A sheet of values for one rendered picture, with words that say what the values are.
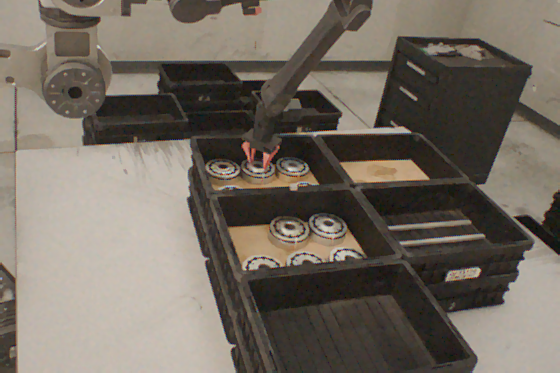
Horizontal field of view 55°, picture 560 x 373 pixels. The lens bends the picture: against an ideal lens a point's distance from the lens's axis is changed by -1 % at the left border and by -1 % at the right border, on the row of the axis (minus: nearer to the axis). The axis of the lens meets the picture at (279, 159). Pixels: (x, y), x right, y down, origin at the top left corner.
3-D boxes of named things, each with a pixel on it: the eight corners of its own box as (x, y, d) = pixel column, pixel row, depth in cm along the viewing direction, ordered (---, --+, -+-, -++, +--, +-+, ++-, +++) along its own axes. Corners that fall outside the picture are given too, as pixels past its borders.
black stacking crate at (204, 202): (206, 230, 141) (209, 194, 136) (187, 170, 165) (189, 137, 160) (342, 220, 155) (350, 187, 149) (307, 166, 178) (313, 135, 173)
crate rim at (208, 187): (208, 201, 137) (209, 193, 135) (188, 143, 161) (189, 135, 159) (350, 193, 150) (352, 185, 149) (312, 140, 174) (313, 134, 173)
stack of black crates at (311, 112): (259, 194, 279) (271, 117, 257) (240, 164, 302) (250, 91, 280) (327, 187, 296) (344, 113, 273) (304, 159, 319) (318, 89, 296)
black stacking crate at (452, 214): (392, 294, 131) (404, 259, 125) (344, 221, 155) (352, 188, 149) (520, 277, 144) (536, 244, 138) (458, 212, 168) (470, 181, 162)
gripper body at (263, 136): (251, 133, 163) (255, 111, 160) (281, 144, 160) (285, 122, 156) (241, 141, 158) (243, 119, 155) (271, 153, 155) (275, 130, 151)
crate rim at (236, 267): (237, 284, 112) (238, 275, 111) (208, 201, 136) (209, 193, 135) (402, 265, 126) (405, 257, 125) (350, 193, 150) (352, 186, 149)
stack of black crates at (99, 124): (97, 212, 247) (95, 125, 225) (90, 177, 270) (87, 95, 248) (182, 203, 263) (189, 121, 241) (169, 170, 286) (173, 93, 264)
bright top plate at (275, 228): (276, 243, 134) (276, 241, 134) (265, 218, 142) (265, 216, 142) (313, 240, 137) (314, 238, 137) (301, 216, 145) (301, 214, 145)
